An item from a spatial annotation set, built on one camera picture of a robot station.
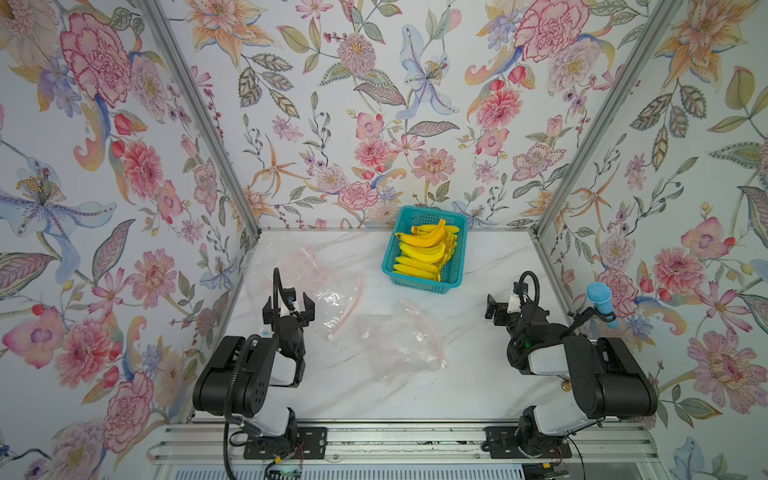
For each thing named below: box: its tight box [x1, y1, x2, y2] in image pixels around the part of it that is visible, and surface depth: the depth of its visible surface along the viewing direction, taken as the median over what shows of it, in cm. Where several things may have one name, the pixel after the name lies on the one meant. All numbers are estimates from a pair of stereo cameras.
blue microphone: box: [586, 282, 619, 329], surface depth 71 cm
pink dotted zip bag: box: [244, 244, 362, 339], surface depth 103 cm
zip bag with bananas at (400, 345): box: [357, 299, 447, 386], surface depth 90 cm
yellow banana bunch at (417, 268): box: [392, 256, 442, 281], surface depth 104 cm
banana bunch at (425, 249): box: [392, 220, 460, 274], surface depth 105 cm
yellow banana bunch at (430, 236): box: [395, 218, 460, 249], surface depth 110 cm
